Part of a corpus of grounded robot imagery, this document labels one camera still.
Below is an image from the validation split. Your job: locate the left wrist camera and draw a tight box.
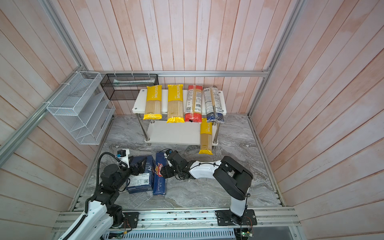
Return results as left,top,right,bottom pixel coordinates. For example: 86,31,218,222
117,149,130,168

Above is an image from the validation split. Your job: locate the white wire mesh rack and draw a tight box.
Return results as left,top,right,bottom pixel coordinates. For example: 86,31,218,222
47,72,116,145

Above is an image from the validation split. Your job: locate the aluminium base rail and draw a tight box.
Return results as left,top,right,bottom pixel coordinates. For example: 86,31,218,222
52,207,306,240

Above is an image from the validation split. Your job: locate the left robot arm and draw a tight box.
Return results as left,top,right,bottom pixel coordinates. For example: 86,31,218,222
59,157,147,240

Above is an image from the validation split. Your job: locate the red spaghetti pack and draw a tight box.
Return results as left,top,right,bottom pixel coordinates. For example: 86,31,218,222
185,85,203,123

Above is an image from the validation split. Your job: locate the yellow Pastatime spaghetti pack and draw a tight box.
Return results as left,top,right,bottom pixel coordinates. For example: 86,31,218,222
143,85,163,120
199,118,213,155

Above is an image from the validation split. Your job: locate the dark blue pasta bag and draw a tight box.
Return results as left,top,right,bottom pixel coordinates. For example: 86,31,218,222
126,155,155,194

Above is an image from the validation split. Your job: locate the white two-tier shelf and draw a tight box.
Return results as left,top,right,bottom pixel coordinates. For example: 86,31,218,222
132,89,227,146

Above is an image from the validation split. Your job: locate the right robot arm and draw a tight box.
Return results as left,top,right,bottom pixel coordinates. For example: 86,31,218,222
160,149,253,227

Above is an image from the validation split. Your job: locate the blue white-label spaghetti pack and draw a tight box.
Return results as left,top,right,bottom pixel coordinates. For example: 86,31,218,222
203,86,225,124

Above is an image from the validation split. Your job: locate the blue Barilla spaghetti box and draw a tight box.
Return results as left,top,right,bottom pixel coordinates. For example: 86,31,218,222
153,152,168,195

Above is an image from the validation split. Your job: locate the black mesh basket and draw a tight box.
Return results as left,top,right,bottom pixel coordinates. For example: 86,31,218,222
101,73,159,101

